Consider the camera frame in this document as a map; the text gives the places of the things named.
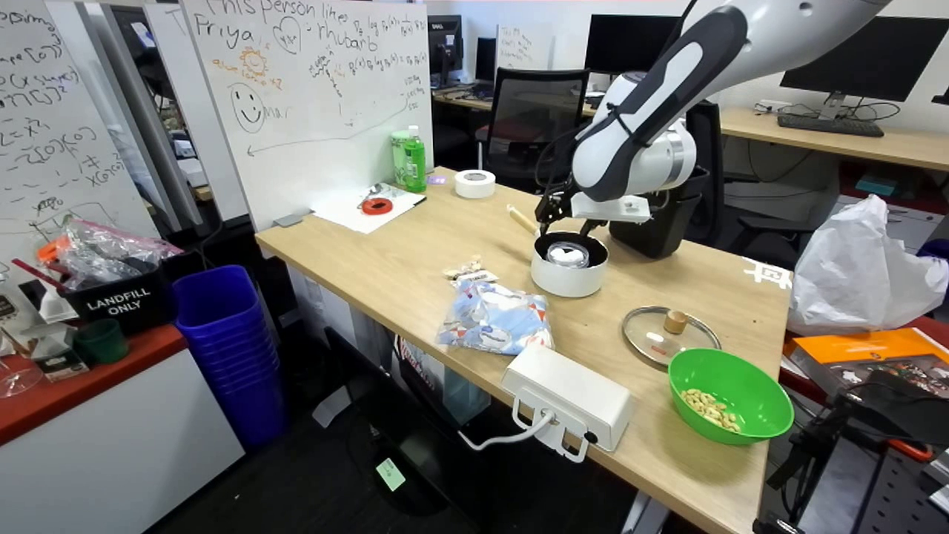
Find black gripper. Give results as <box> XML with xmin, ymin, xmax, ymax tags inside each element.
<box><xmin>535</xmin><ymin>177</ymin><xmax>581</xmax><ymax>240</ymax></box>

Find clear bowl with marshmallows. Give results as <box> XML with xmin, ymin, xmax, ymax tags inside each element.
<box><xmin>542</xmin><ymin>238</ymin><xmax>596</xmax><ymax>271</ymax></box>

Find marshmallow bag blue white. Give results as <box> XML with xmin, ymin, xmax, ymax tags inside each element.
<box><xmin>435</xmin><ymin>263</ymin><xmax>554</xmax><ymax>358</ymax></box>

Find green plastic bowl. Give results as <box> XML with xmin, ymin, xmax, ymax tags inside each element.
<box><xmin>665</xmin><ymin>348</ymin><xmax>799</xmax><ymax>452</ymax></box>

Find white round container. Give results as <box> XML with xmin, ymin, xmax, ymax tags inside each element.
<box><xmin>452</xmin><ymin>165</ymin><xmax>498</xmax><ymax>201</ymax></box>

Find black mesh office chair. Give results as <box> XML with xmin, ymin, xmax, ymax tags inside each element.
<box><xmin>481</xmin><ymin>65</ymin><xmax>593</xmax><ymax>198</ymax></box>

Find green wipes canister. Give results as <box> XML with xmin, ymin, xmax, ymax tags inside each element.
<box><xmin>385</xmin><ymin>124</ymin><xmax>431</xmax><ymax>197</ymax></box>

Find glass lid wooden knob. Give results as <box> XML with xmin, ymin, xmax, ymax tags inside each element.
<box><xmin>621</xmin><ymin>303</ymin><xmax>725</xmax><ymax>373</ymax></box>

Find small leaning whiteboard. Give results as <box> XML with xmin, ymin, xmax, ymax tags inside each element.
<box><xmin>493</xmin><ymin>22</ymin><xmax>557</xmax><ymax>75</ymax></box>

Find white power box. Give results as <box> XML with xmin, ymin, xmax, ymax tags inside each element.
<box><xmin>501</xmin><ymin>340</ymin><xmax>636</xmax><ymax>467</ymax></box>

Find black computer monitor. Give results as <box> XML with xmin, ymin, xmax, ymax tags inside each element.
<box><xmin>581</xmin><ymin>11</ymin><xmax>687</xmax><ymax>78</ymax></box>

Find white paper sheet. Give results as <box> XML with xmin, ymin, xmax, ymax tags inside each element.
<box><xmin>309</xmin><ymin>182</ymin><xmax>431</xmax><ymax>238</ymax></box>

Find white table label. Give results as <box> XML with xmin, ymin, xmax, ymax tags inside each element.
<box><xmin>741</xmin><ymin>257</ymin><xmax>796</xmax><ymax>294</ymax></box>

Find whiteboard with smiley drawing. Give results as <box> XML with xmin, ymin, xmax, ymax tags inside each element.
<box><xmin>179</xmin><ymin>0</ymin><xmax>435</xmax><ymax>232</ymax></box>

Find black floor device green sticker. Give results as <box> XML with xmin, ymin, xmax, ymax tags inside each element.
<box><xmin>339</xmin><ymin>397</ymin><xmax>477</xmax><ymax>515</ymax></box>

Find white plastic bag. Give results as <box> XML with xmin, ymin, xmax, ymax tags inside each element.
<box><xmin>785</xmin><ymin>192</ymin><xmax>949</xmax><ymax>337</ymax></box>

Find wooden office desk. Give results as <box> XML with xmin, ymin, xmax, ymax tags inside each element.
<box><xmin>431</xmin><ymin>85</ymin><xmax>949</xmax><ymax>174</ymax></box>

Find orange folder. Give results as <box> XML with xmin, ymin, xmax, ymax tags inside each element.
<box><xmin>790</xmin><ymin>324</ymin><xmax>949</xmax><ymax>372</ymax></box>

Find blue stacked bins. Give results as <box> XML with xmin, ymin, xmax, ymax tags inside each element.
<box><xmin>170</xmin><ymin>262</ymin><xmax>290</xmax><ymax>456</ymax></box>

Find wide black monitor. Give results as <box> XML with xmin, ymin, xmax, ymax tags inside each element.
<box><xmin>776</xmin><ymin>11</ymin><xmax>949</xmax><ymax>139</ymax></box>

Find black bin holding clutter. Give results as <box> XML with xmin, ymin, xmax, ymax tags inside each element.
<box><xmin>59</xmin><ymin>250</ymin><xmax>179</xmax><ymax>337</ymax></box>

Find crumpled clear plastic bag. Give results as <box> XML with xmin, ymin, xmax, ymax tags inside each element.
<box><xmin>35</xmin><ymin>217</ymin><xmax>160</xmax><ymax>294</ymax></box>

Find dark green cup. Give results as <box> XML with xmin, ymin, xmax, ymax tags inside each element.
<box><xmin>72</xmin><ymin>315</ymin><xmax>133</xmax><ymax>372</ymax></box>

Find whiteboard with dense handwriting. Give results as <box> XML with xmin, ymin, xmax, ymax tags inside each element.
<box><xmin>0</xmin><ymin>0</ymin><xmax>160</xmax><ymax>271</ymax></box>

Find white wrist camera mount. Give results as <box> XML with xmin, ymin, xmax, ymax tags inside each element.
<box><xmin>570</xmin><ymin>189</ymin><xmax>655</xmax><ymax>229</ymax></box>

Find white power cable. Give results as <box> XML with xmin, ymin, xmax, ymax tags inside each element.
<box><xmin>453</xmin><ymin>397</ymin><xmax>557</xmax><ymax>456</ymax></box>

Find black camera tripod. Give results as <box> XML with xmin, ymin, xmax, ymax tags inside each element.
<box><xmin>753</xmin><ymin>394</ymin><xmax>871</xmax><ymax>534</ymax></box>

